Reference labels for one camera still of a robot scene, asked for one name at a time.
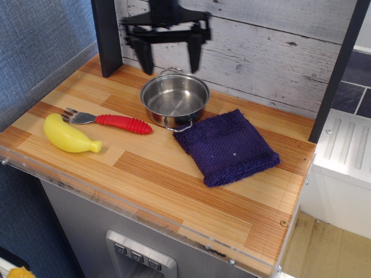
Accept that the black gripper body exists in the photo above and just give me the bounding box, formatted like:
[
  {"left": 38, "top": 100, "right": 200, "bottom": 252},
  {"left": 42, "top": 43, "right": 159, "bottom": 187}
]
[{"left": 120, "top": 1, "right": 211, "bottom": 45}]

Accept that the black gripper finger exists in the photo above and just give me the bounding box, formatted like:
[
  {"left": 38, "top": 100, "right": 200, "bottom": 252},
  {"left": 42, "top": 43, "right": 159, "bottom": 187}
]
[
  {"left": 188, "top": 34, "right": 202, "bottom": 73},
  {"left": 132, "top": 40, "right": 154, "bottom": 75}
]

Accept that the blue purple terry cloth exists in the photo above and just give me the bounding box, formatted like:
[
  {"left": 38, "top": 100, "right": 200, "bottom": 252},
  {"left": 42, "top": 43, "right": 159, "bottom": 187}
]
[{"left": 173, "top": 109, "right": 281, "bottom": 187}]

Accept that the stainless steel pot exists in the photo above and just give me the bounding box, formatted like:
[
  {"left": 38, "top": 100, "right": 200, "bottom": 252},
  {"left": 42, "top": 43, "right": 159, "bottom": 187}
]
[{"left": 140, "top": 67, "right": 211, "bottom": 133}]

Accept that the yellow plastic banana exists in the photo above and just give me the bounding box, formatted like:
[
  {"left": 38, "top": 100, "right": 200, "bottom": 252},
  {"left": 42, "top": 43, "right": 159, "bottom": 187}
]
[{"left": 43, "top": 114, "right": 102, "bottom": 153}]

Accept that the clear acrylic edge guard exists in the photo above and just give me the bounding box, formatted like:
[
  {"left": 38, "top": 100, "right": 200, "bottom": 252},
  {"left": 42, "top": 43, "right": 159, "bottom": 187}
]
[{"left": 1, "top": 138, "right": 315, "bottom": 277}]

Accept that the white ribbed sink unit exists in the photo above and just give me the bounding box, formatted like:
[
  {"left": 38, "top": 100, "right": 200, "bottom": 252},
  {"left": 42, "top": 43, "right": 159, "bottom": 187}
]
[{"left": 300, "top": 109, "right": 370, "bottom": 238}]

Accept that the silver dispenser button panel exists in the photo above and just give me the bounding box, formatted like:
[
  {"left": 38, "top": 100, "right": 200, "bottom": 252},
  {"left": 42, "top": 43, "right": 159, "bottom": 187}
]
[{"left": 106, "top": 229, "right": 178, "bottom": 277}]

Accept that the yellow object bottom left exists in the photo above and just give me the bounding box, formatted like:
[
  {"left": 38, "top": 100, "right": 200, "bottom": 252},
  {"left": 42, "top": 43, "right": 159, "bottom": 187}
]
[{"left": 7, "top": 267, "right": 36, "bottom": 278}]

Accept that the dark grey left post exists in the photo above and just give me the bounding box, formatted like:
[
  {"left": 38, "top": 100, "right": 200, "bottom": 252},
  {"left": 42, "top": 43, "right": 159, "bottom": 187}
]
[{"left": 91, "top": 0, "right": 122, "bottom": 78}]

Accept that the dark grey post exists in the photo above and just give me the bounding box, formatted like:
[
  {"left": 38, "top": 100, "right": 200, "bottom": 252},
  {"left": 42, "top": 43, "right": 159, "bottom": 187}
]
[
  {"left": 308, "top": 0, "right": 370, "bottom": 143},
  {"left": 91, "top": 0, "right": 122, "bottom": 78}
]

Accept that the red handled metal fork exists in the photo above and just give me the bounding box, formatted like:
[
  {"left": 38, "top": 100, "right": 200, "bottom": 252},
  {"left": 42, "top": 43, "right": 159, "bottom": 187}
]
[{"left": 61, "top": 108, "right": 152, "bottom": 135}]

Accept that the dark grey right post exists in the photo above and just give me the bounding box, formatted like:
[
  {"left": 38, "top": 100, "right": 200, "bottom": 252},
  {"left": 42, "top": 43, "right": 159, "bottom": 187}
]
[{"left": 308, "top": 0, "right": 370, "bottom": 143}]

